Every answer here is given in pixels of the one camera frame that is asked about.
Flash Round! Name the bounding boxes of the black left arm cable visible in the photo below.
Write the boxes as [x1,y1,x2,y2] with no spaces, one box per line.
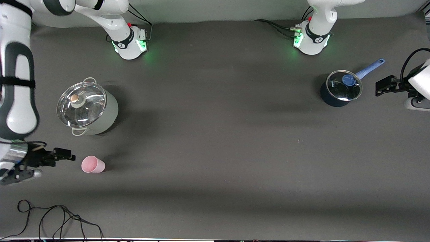
[400,48,430,88]

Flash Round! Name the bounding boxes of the black left arm base cables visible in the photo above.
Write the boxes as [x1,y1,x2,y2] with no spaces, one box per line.
[254,7,313,39]

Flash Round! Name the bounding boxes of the thin black loose cable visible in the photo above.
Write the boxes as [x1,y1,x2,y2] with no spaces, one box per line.
[0,199,104,241]

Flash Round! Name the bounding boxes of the black arm base cables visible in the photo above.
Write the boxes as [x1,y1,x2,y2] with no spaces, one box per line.
[106,5,153,44]
[254,7,313,39]

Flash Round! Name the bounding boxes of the dark blue saucepan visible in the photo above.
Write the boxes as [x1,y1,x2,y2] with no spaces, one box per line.
[320,59,386,107]

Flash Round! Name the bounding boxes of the pink plastic cup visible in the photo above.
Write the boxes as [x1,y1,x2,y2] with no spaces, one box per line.
[81,155,105,173]

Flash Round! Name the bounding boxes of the glass lid with blue knob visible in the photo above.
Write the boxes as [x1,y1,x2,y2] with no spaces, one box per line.
[327,70,362,101]

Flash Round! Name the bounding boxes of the black right arm base cables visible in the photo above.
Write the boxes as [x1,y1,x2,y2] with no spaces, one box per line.
[106,5,153,44]

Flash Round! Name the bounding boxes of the dark grey table mat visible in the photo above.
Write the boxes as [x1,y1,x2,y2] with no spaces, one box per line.
[0,12,430,241]

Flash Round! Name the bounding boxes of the grey-green stock pot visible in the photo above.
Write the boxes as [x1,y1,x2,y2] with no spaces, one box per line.
[56,77,119,136]

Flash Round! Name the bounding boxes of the glass lid with wooden knob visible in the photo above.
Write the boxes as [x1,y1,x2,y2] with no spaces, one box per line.
[56,82,107,128]

